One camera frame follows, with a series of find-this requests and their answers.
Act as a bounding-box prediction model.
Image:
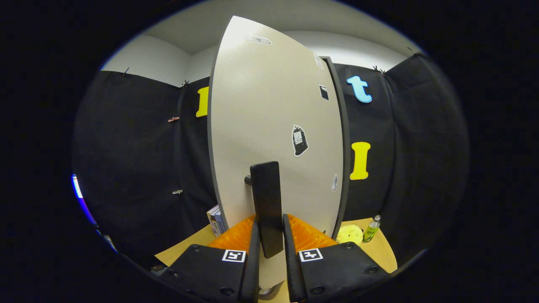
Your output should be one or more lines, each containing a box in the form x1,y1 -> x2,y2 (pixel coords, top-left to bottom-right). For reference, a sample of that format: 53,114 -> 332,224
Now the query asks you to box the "black door handle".
245,161 -> 284,259

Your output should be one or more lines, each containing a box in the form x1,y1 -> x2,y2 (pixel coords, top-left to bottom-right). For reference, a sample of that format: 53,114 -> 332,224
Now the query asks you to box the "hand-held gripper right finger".
282,214 -> 390,303

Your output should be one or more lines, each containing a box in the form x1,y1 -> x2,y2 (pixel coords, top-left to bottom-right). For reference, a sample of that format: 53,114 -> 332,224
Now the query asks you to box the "blue cover book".
213,206 -> 228,237

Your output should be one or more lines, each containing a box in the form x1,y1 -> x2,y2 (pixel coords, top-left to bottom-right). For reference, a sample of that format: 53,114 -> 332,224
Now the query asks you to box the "beige shoe cabinet door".
207,16 -> 347,291

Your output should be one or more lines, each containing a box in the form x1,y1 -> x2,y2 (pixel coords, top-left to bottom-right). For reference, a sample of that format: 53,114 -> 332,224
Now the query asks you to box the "grey shoe cabinet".
322,56 -> 351,241

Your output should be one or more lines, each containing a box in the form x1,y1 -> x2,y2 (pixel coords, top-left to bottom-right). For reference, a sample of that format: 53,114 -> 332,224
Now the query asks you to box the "white cover book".
206,205 -> 220,238

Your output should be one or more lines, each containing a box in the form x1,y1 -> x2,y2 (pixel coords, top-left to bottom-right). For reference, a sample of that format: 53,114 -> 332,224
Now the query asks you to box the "green drink bottle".
363,215 -> 382,244

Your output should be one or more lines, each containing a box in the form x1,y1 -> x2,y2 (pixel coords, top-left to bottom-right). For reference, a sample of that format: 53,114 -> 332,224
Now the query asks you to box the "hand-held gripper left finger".
158,215 -> 261,303

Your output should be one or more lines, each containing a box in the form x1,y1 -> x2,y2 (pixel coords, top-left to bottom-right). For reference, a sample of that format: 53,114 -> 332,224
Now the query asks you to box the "yellow plush toy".
336,224 -> 364,245

